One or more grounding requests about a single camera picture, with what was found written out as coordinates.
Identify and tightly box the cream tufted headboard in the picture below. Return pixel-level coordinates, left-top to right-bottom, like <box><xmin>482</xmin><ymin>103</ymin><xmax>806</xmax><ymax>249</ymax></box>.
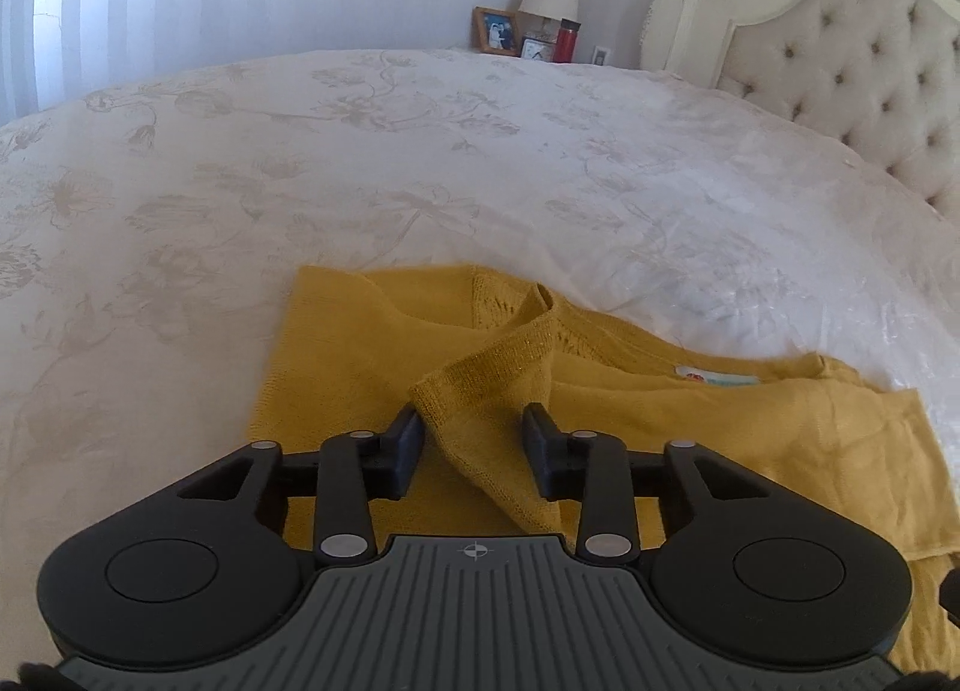
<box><xmin>641</xmin><ymin>0</ymin><xmax>960</xmax><ymax>220</ymax></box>

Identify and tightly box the white sheer curtain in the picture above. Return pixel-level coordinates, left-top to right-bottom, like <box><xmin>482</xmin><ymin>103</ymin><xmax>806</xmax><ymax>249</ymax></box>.
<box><xmin>0</xmin><ymin>0</ymin><xmax>256</xmax><ymax>126</ymax></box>

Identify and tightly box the wooden photo frame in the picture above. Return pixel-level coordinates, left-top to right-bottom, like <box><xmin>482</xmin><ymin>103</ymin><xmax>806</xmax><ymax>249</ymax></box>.
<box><xmin>472</xmin><ymin>6</ymin><xmax>520</xmax><ymax>57</ymax></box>

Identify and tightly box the bed with cream floral bedspread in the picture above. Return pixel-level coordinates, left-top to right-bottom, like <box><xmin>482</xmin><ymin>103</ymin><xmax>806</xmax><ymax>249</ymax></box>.
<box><xmin>0</xmin><ymin>50</ymin><xmax>960</xmax><ymax>662</ymax></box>

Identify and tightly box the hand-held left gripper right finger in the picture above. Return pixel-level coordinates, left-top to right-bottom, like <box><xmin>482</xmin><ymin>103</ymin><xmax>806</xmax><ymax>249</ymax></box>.
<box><xmin>522</xmin><ymin>403</ymin><xmax>782</xmax><ymax>563</ymax></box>

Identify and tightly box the yellow knit sweater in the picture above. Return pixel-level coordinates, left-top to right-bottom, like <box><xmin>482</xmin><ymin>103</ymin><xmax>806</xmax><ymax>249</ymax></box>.
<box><xmin>247</xmin><ymin>263</ymin><xmax>960</xmax><ymax>671</ymax></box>

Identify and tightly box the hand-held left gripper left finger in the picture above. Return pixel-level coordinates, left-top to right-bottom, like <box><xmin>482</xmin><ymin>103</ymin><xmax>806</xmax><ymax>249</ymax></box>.
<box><xmin>176</xmin><ymin>404</ymin><xmax>427</xmax><ymax>567</ymax></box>

